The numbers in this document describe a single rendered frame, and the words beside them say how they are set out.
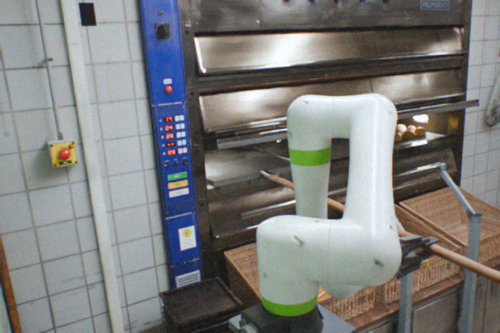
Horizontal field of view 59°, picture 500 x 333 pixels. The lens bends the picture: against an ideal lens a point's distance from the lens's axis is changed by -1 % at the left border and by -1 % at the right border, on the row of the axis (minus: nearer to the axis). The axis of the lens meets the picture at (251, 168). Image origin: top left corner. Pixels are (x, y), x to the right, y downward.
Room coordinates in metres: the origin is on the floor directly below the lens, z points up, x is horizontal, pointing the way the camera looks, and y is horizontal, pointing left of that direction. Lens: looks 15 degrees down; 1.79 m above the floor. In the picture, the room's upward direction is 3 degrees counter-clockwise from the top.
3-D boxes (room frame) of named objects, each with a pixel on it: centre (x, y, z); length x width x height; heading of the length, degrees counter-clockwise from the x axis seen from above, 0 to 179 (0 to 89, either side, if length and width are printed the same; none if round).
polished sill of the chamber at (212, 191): (2.44, -0.56, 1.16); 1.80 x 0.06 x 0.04; 119
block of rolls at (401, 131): (3.08, -0.87, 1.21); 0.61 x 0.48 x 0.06; 29
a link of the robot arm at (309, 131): (1.19, -0.17, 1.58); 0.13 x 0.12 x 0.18; 74
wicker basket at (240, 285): (1.91, -0.19, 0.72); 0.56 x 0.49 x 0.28; 119
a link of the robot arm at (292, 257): (0.86, -0.08, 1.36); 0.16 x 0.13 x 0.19; 74
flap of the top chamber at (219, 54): (2.42, -0.57, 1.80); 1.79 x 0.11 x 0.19; 119
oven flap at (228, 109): (2.42, -0.57, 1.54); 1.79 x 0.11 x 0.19; 119
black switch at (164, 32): (1.87, 0.32, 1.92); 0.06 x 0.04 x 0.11; 119
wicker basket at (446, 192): (2.47, -1.24, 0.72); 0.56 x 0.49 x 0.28; 120
